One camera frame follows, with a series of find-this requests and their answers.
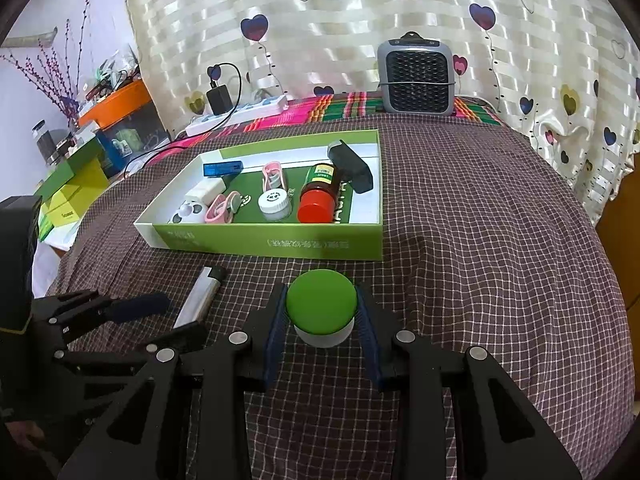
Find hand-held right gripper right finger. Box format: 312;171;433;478
355;282;583;480

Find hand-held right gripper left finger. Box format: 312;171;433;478
59;282;288;480

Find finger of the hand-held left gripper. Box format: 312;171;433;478
52;322;210;377
32;290;171;333

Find silver lighter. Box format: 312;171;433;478
172;266;227;331

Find white jar with green lid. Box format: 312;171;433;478
285;270;358;350

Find green and white cardboard box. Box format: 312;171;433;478
134;129;385;262

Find small white panda gadget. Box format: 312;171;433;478
171;201;210;225

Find pink cable clip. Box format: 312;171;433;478
261;161;289;193
204;192;243;225

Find white charger adapter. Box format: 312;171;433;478
185;179;227;203

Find small white capped bottle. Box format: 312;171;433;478
257;189;292;222

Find brown bottle with red cap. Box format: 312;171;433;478
296;162;337;225

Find blue usb card reader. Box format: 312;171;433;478
202;160;245;180

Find black rectangular device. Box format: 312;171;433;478
326;139;375;195

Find dark green cardboard box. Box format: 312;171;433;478
39;137;108;201

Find dark glass jar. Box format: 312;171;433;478
32;120;57;165

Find blue printed box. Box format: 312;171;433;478
95;127;138;171

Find green printed card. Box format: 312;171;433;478
220;165;356;225

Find purple flower branches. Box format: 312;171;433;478
0;0;93;121

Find storage bin with orange lid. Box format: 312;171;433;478
77;80;171;161

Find pile of assorted clutter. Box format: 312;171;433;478
80;45;146;98

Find black plug adapter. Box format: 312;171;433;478
206;85;232;116

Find white power strip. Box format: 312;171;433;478
185;94;290;137

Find colourful striped mat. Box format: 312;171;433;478
145;91;503;161

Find grey desk fan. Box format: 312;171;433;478
376;31;457;117

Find wooden cabinet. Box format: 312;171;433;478
595;167;640;286

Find heart print curtain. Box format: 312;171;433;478
122;0;640;226

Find black cable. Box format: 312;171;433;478
122;62;243;181

